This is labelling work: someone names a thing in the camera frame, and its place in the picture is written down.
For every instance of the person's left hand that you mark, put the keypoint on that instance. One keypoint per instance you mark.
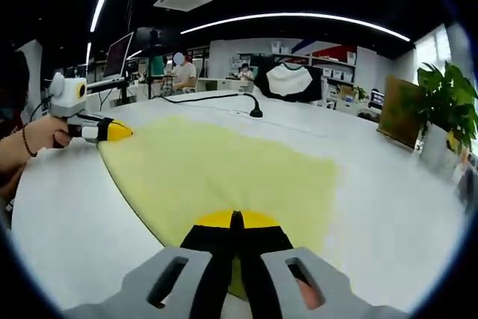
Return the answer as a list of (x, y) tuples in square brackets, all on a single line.
[(45, 134)]

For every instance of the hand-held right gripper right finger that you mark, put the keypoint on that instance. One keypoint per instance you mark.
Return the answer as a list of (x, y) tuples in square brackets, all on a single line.
[(261, 270)]

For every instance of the shelf with white bins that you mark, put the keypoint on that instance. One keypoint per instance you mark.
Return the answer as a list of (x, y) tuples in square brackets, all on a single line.
[(328, 67)]

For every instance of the brown cardboard box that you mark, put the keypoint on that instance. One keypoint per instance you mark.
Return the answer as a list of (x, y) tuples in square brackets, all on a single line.
[(401, 113)]

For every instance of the yellow garment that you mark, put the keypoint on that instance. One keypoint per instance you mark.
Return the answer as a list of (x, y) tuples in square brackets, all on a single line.
[(224, 169)]

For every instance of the small potted plant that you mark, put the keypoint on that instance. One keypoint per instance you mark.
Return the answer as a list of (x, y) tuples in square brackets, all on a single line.
[(360, 93)]

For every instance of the black tripod stand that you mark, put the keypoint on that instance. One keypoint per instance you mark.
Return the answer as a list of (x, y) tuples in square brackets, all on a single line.
[(153, 68)]

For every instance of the green plant in white pot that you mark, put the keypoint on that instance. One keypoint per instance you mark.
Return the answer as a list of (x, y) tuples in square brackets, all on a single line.
[(448, 102)]

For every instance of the computer monitor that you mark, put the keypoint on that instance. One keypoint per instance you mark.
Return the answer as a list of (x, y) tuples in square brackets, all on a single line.
[(117, 55)]

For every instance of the black and white raglan shirt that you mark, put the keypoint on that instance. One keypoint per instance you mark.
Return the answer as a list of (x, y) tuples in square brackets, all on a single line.
[(291, 78)]

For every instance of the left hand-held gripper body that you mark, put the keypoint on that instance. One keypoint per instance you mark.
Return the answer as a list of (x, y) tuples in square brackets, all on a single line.
[(67, 95)]

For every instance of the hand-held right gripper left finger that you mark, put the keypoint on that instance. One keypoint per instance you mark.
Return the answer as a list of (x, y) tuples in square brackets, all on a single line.
[(209, 270)]

